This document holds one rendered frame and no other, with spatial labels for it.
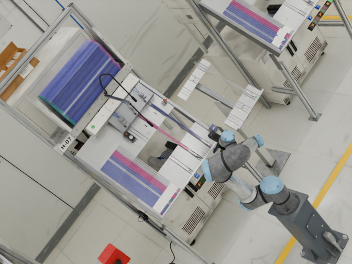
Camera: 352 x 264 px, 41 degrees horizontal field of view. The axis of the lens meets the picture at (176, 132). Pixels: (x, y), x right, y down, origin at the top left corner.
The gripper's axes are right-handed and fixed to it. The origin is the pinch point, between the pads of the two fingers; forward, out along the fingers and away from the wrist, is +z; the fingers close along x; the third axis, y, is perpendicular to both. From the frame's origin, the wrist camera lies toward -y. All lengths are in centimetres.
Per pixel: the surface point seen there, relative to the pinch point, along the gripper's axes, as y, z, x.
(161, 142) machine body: -40, 64, -7
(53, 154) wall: -131, 158, -60
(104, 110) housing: -75, 2, -24
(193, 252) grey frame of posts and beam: 28, 40, -62
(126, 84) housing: -74, 2, -1
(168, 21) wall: -126, 162, 127
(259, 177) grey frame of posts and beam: 37, 47, 11
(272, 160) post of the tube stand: 40, 63, 33
